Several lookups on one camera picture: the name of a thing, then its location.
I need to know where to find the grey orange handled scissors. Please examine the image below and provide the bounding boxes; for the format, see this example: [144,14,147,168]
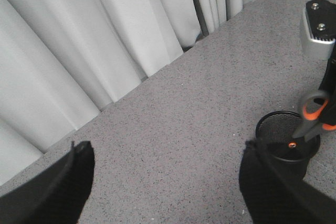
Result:
[292,90,335,142]

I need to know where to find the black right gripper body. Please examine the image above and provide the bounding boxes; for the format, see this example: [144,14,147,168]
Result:
[319,49,335,126]

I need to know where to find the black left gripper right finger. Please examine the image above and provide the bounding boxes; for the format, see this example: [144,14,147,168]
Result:
[239,140,335,223]

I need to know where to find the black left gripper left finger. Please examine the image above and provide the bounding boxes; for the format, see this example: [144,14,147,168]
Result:
[1,141,95,223]

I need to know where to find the black mesh pen bucket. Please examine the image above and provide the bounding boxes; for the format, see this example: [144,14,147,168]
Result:
[255,111,320,179]

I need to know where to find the grey pleated curtain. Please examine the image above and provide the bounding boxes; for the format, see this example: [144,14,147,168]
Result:
[1,0,254,184]

